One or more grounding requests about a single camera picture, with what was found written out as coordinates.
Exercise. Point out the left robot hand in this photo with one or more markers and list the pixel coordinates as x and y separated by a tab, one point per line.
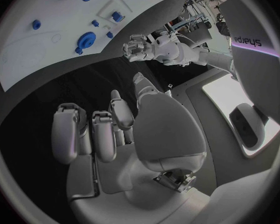
137	48

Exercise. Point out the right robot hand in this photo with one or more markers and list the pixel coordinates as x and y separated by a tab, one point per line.
168	134

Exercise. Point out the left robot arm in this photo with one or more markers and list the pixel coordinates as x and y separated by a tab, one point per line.
177	52

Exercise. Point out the white task board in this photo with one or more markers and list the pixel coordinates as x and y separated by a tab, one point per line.
60	18

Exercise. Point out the small blue peg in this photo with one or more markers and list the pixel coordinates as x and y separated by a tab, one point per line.
109	34

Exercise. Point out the blue block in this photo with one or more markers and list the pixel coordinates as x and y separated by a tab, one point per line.
116	16

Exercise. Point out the small blue plug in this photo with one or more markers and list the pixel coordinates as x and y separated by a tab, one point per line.
95	23

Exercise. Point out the blue gear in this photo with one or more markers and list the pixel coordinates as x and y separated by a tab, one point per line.
86	39

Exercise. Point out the cluttered workshop desk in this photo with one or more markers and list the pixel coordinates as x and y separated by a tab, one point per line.
196	22

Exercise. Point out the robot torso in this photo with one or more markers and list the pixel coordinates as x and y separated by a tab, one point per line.
252	78

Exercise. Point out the short blue cylinder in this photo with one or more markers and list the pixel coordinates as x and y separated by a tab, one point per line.
36	24

